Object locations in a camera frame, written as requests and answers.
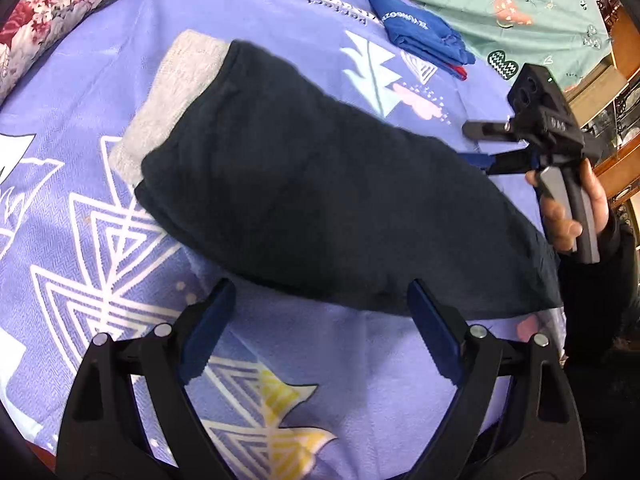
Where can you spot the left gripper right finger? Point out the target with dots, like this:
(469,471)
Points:
(513,415)

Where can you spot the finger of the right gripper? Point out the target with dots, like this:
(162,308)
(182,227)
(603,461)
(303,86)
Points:
(488,131)
(513,162)

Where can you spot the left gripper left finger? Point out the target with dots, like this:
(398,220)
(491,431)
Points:
(102,436)

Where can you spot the dark navy pants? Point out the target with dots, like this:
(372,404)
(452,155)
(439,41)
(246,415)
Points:
(240,157)

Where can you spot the dark sleeved right forearm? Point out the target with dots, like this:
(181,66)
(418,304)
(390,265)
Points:
(601,305)

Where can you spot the right hand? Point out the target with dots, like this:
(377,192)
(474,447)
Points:
(563,232)

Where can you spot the green heart patterned sheet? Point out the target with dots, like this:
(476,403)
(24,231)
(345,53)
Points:
(569,37)

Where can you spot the blue folded garment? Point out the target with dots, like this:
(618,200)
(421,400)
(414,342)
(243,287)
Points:
(424,35)

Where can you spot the purple patterned bed sheet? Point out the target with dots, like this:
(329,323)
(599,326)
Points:
(295,389)

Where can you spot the floral bolster pillow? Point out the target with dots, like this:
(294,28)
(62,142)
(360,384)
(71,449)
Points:
(32,28)

